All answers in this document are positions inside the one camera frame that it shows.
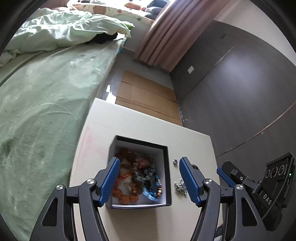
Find silver chain jewelry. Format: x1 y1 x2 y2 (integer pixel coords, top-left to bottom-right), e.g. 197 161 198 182
174 178 187 196

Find black jewelry box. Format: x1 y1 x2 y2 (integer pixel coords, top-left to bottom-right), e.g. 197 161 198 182
107 136 172 209

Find white foam table board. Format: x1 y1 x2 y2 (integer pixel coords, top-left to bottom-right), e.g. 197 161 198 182
70 99 219 240

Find black garment on bed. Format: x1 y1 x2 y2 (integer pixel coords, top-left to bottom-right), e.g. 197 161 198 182
85 33 118 44

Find patterned pillow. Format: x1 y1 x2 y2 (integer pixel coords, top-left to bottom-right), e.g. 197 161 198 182
73 3 154 25

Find flattened cardboard sheets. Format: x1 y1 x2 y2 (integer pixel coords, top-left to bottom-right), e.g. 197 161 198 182
115 70 183 126

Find white wall switch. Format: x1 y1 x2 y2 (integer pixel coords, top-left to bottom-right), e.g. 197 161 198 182
187 66 194 74

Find black camera box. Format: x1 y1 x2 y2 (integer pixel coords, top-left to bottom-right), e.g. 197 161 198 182
262 152 294 205

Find blue braided rope bracelet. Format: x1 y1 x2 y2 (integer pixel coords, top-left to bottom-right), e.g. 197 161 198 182
132 153 163 202

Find brown walnut bead bracelet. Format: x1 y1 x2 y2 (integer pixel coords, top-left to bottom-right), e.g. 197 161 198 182
112 148 143 205

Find green bed sheet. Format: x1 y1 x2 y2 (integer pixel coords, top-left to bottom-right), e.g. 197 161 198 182
1 39 124 240

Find pink curtain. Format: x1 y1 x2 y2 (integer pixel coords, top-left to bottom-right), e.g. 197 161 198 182
135 0 229 72

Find light green duvet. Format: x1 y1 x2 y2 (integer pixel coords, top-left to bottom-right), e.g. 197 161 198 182
1 8 134 67

